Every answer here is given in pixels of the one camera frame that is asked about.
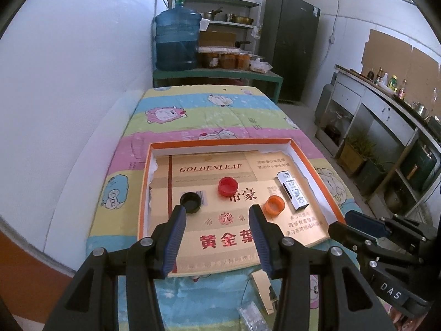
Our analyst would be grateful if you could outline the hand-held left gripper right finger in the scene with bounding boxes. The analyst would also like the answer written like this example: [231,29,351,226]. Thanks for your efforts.
[248,204,397,331]

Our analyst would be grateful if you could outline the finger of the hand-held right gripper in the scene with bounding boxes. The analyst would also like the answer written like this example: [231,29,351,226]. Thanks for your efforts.
[344,210,439,249]
[327,221,425,265]

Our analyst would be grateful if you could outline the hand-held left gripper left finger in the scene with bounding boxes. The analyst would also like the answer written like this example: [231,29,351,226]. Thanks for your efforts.
[41,204,187,331]

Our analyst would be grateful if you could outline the plain orange bottle cap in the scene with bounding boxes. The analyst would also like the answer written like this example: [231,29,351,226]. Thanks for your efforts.
[265,195,285,217]

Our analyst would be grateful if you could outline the dark blue bottle cap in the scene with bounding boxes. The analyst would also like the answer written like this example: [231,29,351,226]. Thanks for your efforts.
[180,192,202,214]

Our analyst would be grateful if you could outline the shallow orange-rimmed cardboard tray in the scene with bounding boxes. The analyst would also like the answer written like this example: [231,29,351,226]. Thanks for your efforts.
[137,138,346,278]

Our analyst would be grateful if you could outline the small gold box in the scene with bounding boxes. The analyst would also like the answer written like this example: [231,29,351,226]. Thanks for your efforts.
[251,269,279,315]

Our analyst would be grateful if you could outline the white printed rectangular box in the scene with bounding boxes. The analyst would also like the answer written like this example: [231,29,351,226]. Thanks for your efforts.
[276,171,308,212]

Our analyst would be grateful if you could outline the red bottle cap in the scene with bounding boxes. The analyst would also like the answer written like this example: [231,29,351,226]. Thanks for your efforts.
[218,177,238,197]

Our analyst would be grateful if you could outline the dark green planter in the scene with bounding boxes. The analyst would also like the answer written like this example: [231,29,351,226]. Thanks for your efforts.
[354,160,387,196]

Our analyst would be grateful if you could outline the yellow planter with grass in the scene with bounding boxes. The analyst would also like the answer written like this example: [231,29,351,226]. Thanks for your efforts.
[338,134,375,177]

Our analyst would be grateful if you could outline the clear plastic box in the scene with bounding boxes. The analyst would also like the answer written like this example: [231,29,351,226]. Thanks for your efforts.
[237,304,270,331]

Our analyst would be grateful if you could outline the green metal canister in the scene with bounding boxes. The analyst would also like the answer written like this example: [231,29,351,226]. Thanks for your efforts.
[399,141,437,191]

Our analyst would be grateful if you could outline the grey kitchen counter cabinet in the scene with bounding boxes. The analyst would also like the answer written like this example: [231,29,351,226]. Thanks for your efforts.
[314,63,441,223]

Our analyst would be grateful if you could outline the pastel striped cartoon blanket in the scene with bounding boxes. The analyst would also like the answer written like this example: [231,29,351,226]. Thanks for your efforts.
[88,86,362,331]

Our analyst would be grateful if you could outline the row of condiment bottles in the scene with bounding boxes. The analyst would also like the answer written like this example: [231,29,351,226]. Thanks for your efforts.
[367,67,409,99]

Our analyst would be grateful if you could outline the green bench table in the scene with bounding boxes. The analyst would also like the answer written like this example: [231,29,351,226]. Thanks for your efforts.
[152,67,284,105]

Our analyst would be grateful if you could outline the white plastic bag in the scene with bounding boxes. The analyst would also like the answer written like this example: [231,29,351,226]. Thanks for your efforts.
[249,58,273,74]

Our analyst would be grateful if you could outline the dark green fridge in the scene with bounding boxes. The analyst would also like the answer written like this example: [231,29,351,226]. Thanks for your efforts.
[259,0,321,105]

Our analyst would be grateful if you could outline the blue water jug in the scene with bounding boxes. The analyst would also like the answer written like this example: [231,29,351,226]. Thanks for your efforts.
[155,0,202,71]

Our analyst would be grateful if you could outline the brown cardboard box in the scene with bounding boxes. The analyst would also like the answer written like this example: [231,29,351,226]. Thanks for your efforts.
[198,31,238,47]

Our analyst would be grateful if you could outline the pale green shelf rack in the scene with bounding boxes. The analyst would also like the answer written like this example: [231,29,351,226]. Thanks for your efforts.
[171,0,268,61]

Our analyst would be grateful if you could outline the red-brown door frame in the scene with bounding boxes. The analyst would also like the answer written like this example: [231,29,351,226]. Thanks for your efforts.
[0,229,75,321]

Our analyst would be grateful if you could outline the cardboard sheet on wall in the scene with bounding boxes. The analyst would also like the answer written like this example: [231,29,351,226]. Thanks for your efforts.
[360,29,441,87]

